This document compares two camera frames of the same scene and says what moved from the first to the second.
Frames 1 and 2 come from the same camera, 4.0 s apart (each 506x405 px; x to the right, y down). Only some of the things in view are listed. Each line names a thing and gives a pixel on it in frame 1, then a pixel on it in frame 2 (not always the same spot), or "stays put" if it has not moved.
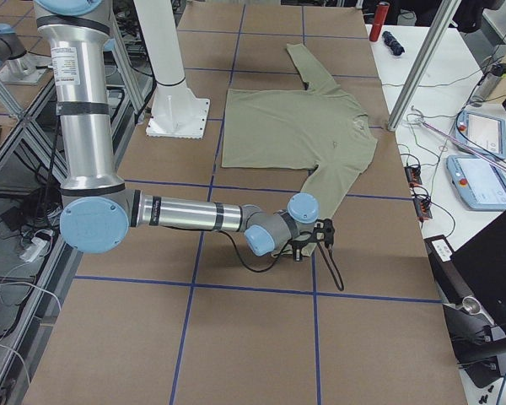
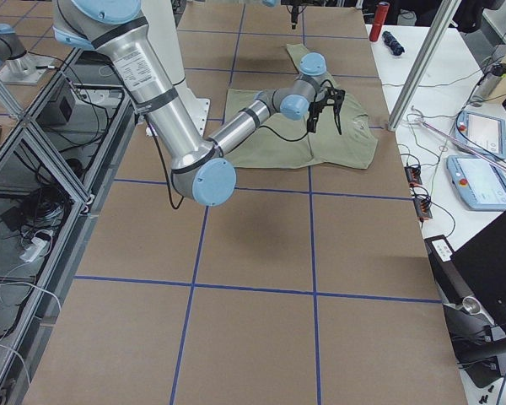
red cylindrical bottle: (381, 11) stays put
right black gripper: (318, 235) -> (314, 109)
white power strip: (30, 251) stays put
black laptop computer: (491, 263) stays put
